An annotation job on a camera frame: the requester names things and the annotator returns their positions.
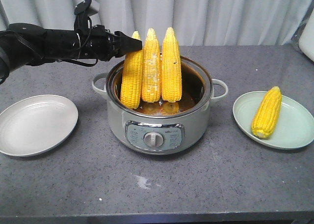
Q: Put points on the green round plate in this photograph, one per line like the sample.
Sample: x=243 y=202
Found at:
x=295 y=126

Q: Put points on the beige round plate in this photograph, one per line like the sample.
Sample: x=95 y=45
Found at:
x=36 y=124

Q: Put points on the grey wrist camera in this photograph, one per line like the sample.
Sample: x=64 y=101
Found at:
x=90 y=7

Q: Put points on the pale yellow corn cob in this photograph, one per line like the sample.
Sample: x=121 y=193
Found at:
x=151 y=84

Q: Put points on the white pleated curtain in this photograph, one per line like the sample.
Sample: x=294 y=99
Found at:
x=196 y=22

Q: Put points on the white blender appliance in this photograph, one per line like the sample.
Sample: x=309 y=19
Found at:
x=306 y=41

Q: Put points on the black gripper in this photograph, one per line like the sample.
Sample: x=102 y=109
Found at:
x=99 y=43

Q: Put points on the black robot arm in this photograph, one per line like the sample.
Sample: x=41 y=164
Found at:
x=27 y=44

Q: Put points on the green electric cooking pot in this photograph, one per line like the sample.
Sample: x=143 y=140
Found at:
x=162 y=134

